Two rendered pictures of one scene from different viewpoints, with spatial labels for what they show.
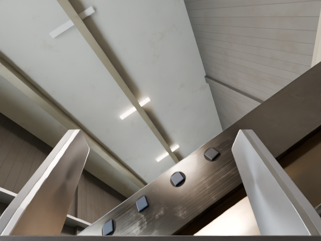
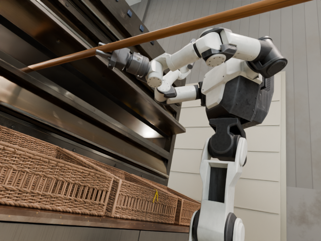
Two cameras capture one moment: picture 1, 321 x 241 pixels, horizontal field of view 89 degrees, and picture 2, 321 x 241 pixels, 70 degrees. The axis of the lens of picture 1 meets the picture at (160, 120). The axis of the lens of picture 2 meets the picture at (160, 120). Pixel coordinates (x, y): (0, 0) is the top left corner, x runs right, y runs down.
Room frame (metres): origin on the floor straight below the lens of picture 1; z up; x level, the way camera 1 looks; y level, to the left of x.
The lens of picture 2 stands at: (-0.66, 1.10, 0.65)
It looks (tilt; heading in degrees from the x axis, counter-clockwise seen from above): 21 degrees up; 309
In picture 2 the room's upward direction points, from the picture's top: 12 degrees clockwise
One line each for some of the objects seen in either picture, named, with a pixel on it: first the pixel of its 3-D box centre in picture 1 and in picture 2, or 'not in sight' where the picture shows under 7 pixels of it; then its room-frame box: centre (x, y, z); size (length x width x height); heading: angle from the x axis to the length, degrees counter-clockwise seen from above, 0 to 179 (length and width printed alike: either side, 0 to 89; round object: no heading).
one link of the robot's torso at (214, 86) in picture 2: not in sight; (236, 93); (-0.29, 0.09, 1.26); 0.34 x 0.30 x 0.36; 150
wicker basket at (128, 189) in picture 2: not in sight; (119, 187); (0.32, 0.14, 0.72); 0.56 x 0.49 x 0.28; 94
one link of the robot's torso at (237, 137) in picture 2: not in sight; (225, 147); (-0.27, 0.12, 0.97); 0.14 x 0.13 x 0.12; 5
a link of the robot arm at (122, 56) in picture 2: not in sight; (125, 59); (0.00, 0.60, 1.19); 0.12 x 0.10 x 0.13; 60
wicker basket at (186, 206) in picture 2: not in sight; (171, 201); (0.36, -0.48, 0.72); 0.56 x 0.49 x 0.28; 93
